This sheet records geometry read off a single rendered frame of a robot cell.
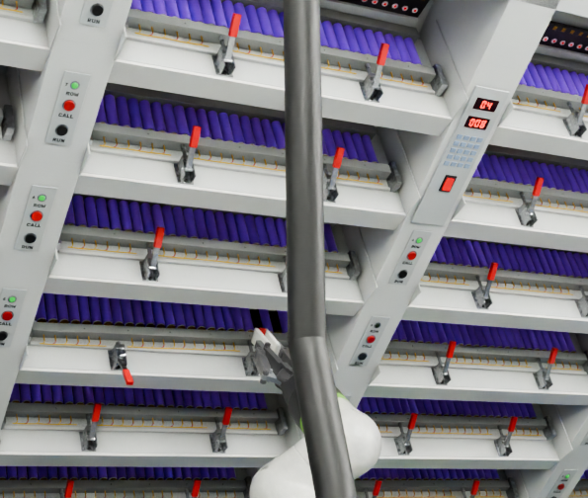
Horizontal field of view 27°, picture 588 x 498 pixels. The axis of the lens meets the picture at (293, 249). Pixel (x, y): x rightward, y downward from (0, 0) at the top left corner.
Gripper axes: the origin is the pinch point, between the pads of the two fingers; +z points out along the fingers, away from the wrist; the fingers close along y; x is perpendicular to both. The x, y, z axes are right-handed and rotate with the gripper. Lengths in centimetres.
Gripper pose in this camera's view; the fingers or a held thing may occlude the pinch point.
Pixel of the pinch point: (266, 343)
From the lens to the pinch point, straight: 224.3
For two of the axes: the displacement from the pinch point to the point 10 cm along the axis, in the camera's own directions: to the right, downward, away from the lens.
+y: 8.8, 0.9, 4.7
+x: 2.6, -9.1, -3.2
